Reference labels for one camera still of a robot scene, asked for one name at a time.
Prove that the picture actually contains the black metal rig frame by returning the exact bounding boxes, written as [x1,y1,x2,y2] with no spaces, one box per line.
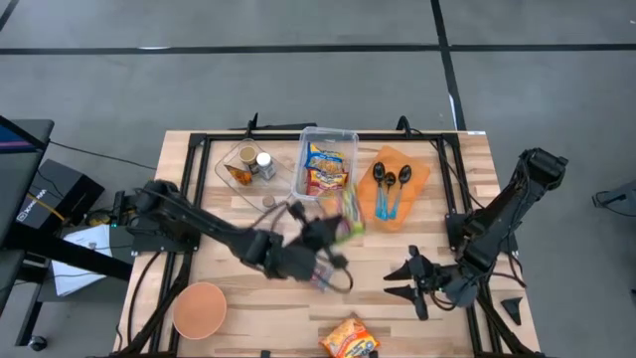
[112,112,546,358]

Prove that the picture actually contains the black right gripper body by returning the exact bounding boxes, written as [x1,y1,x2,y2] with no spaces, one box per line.
[406,245,452,322]

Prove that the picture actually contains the black spoon teal handle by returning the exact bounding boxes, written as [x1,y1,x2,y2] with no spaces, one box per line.
[372,161,389,221]
[387,164,413,221]
[381,171,398,221]

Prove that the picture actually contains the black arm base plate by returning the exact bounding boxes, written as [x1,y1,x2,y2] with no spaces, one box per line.
[131,218,203,254]
[445,212,519,255]

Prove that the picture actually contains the yellow cable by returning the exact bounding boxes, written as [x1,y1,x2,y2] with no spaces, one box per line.
[27,192,67,223]

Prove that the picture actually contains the orange plastic lid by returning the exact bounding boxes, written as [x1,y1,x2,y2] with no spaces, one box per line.
[355,144,432,233]

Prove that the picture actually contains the orange seasoning packet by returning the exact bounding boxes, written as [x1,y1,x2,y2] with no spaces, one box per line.
[224,164,253,187]

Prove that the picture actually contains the orange bowl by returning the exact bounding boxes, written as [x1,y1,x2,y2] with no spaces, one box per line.
[171,280,229,341]

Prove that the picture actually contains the glass jar of brown spice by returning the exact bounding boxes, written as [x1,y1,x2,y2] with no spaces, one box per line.
[238,145,260,174]

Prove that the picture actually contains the clear plastic tray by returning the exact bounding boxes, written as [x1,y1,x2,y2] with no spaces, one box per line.
[214,137,298,215]

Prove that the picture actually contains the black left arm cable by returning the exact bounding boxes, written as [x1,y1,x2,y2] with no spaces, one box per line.
[320,253,356,295]

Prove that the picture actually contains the black cart frame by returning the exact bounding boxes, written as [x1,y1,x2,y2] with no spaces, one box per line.
[0,226,134,349]

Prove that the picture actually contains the orange ramen packet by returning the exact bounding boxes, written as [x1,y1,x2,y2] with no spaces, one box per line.
[318,316,381,358]

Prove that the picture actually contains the thick black cable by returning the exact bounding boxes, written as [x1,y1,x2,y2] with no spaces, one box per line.
[125,251,165,347]

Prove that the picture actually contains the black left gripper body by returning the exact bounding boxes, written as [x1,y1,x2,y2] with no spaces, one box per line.
[287,199,350,272]

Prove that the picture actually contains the black triangular plastic piece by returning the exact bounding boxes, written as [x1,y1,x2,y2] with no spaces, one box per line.
[500,296,525,327]

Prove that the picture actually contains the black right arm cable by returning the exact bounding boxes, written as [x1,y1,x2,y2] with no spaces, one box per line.
[429,248,528,312]

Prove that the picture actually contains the clear plastic container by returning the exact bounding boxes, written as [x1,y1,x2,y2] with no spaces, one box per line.
[291,125,360,203]

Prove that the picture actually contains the black monitor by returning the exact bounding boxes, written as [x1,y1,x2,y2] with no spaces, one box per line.
[0,114,56,250]

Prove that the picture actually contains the black computer box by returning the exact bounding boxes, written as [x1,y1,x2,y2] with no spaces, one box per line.
[14,158,106,231]

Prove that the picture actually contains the blue ramen packet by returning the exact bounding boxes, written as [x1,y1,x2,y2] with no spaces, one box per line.
[304,142,348,173]

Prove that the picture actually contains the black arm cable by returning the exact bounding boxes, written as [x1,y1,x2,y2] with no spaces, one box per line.
[429,248,528,312]
[320,253,356,295]

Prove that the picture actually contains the thin black floor cable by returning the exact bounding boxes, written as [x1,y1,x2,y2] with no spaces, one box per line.
[48,140,158,172]

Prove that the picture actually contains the white-lidded spice jar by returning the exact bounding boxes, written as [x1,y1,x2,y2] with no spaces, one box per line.
[255,151,277,181]

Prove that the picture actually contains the yellow ramen packet pink band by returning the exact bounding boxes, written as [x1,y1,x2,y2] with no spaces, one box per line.
[305,168,349,198]

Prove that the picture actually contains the yellow ramen packet green edge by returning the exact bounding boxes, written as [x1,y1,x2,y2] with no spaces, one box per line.
[317,183,367,245]

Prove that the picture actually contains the white paper sheet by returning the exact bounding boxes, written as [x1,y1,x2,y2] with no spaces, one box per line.
[51,224,114,298]

